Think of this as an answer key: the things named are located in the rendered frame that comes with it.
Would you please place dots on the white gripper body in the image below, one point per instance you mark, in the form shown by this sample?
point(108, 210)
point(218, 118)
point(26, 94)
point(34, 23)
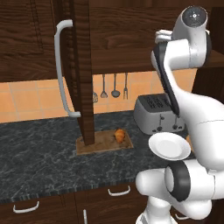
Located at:
point(163, 36)

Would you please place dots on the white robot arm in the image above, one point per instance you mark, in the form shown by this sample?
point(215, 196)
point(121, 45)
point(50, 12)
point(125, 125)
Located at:
point(204, 122)

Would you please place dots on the tall dark wooden cabinet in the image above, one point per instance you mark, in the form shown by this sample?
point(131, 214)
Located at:
point(214, 81)

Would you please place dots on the open dark wooden cabinet door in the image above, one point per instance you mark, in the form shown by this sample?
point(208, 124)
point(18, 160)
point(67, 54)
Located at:
point(84, 58)

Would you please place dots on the golden brown croissant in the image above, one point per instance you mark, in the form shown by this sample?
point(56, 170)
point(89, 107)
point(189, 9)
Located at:
point(120, 136)

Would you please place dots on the wooden cutting board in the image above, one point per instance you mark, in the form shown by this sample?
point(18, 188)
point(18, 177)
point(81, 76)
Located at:
point(105, 144)

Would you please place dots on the closed dark wooden cabinet door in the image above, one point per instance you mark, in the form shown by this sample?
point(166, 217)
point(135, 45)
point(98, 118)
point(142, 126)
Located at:
point(23, 43)

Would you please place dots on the hanging grey meat fork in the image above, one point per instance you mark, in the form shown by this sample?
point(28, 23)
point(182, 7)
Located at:
point(125, 87)

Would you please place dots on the hanging grey ladle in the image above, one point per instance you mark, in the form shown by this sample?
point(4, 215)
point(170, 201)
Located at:
point(115, 93)

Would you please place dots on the silver toaster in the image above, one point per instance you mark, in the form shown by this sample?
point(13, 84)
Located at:
point(151, 116)

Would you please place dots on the hanging grey slotted spatula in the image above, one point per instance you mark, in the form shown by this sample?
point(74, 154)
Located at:
point(103, 94)

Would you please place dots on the hanging grey whisk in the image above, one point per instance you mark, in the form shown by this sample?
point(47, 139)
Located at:
point(95, 97)

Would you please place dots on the white plate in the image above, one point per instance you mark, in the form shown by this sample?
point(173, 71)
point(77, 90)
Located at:
point(167, 147)

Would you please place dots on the dark wooden drawer front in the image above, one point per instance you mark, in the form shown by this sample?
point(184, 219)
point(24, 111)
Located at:
point(55, 208)
point(93, 194)

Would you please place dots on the dark wooden base cupboard door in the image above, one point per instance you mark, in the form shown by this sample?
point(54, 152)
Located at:
point(116, 213)

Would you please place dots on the dark wooden wall cabinet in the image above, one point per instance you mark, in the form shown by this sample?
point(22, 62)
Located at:
point(122, 35)

